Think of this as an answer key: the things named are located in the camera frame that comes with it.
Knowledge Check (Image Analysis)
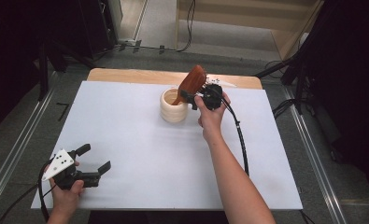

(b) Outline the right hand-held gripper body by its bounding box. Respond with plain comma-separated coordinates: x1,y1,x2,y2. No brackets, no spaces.
190,77,236,111

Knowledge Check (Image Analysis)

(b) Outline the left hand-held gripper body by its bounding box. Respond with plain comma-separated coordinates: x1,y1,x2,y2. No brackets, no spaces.
41,148,101,191

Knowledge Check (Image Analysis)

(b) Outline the brown wooden hairbrush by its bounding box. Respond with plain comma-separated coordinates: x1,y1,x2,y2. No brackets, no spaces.
171,64,208,106

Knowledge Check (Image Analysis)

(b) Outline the cream ribbed cup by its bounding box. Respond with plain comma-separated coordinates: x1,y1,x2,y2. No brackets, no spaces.
159,88,190,123

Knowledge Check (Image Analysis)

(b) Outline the person's right hand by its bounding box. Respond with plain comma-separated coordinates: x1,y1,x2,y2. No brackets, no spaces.
193,91,232,143

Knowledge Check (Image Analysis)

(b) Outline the person's left hand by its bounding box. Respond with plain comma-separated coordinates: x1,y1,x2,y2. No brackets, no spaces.
49,178,85,217

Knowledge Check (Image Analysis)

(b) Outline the white table board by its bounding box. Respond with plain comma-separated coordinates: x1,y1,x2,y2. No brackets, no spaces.
31,80,304,211

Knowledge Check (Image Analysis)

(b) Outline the light wooden step platform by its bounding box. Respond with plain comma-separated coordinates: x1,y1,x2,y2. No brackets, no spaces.
176,0,325,60

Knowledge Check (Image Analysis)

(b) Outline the black metal stand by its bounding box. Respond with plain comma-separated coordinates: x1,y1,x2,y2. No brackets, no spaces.
36,40,97,102

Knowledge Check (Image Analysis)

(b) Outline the black cabinet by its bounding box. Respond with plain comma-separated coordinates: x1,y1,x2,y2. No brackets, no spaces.
76,0,120,59

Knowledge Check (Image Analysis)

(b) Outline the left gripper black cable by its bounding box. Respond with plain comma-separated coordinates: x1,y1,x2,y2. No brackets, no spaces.
36,160,54,223

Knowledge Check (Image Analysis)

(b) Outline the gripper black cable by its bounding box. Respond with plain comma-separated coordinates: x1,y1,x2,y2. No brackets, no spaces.
220,96,251,177
36,160,54,223

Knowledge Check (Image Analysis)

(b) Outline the metal floor rail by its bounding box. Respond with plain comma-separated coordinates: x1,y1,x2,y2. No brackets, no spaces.
281,85,348,224
0,74,60,213

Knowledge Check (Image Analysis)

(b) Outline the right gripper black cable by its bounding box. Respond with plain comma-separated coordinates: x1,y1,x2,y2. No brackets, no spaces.
220,96,251,177

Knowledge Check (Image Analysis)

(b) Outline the thin black cable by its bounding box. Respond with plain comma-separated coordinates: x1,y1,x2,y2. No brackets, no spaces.
0,184,40,224

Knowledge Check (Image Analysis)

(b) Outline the black floor cable bundle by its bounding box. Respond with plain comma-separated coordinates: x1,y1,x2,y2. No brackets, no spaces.
271,97,298,120

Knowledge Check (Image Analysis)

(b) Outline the hanging black cable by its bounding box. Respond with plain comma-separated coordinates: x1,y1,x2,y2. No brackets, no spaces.
176,0,197,53

